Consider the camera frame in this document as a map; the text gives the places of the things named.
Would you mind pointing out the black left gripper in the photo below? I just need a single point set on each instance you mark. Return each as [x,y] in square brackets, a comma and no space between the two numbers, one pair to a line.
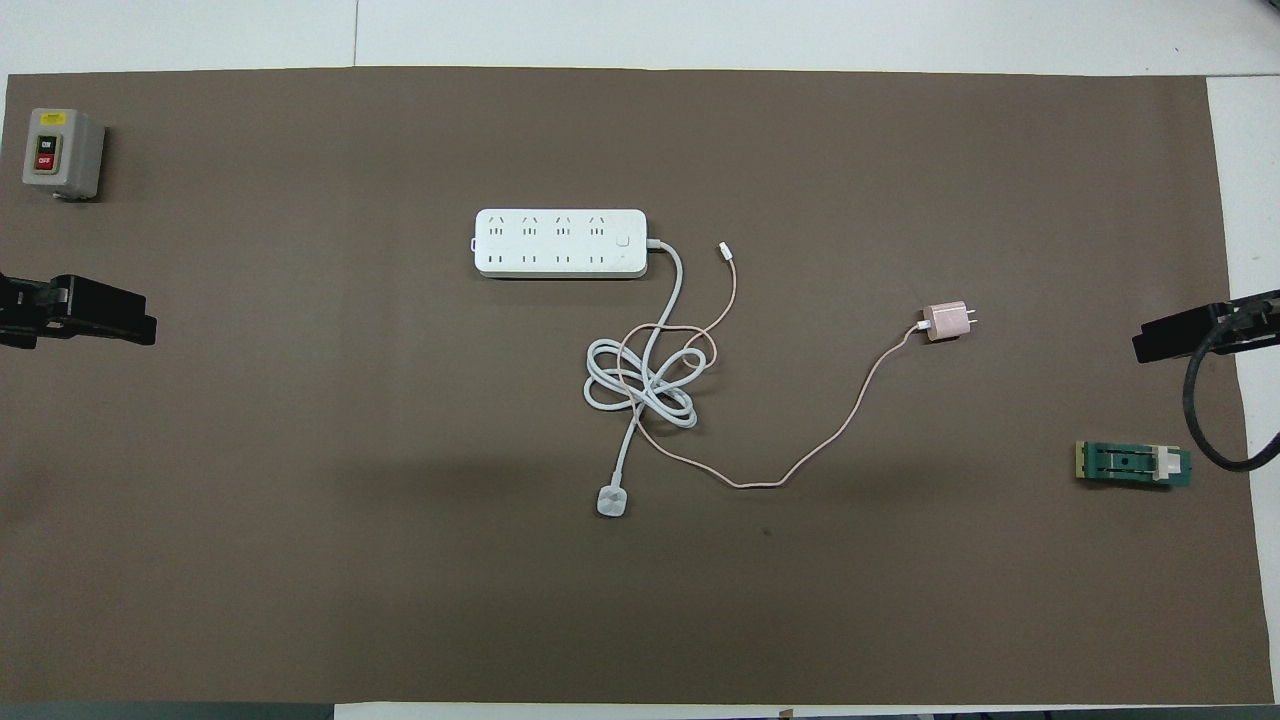
[25,305]

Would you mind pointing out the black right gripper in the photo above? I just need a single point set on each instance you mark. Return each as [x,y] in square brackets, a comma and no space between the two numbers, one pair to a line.
[1255,325]

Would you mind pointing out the pink USB charger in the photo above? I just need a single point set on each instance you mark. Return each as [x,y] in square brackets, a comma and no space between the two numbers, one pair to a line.
[945,322]

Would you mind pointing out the white power strip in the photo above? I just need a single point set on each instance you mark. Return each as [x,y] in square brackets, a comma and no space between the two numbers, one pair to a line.
[560,243]

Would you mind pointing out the brown table mat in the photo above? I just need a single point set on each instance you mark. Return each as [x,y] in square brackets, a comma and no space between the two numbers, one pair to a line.
[400,550]

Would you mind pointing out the green knife switch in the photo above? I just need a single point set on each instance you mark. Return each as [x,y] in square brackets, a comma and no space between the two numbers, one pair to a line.
[1120,463]

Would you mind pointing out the grey on-off switch box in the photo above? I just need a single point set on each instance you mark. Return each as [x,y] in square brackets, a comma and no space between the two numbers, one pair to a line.
[60,150]

